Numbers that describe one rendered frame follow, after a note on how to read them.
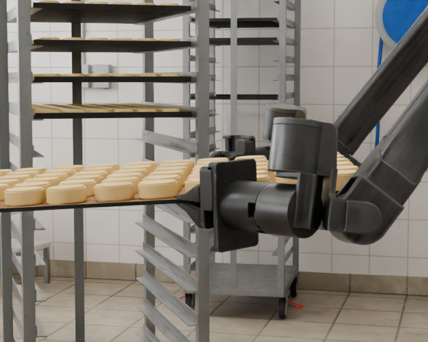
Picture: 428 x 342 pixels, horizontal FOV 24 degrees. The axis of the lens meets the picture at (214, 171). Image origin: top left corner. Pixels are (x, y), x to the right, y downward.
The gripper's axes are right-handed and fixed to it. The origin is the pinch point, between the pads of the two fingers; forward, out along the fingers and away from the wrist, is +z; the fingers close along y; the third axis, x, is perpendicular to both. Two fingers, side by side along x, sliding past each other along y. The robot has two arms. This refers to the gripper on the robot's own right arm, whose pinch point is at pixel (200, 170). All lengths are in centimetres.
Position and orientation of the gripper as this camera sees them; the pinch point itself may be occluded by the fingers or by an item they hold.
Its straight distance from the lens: 157.0
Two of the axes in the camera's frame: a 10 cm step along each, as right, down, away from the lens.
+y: -0.3, -9.9, -1.0
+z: -7.4, 0.9, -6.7
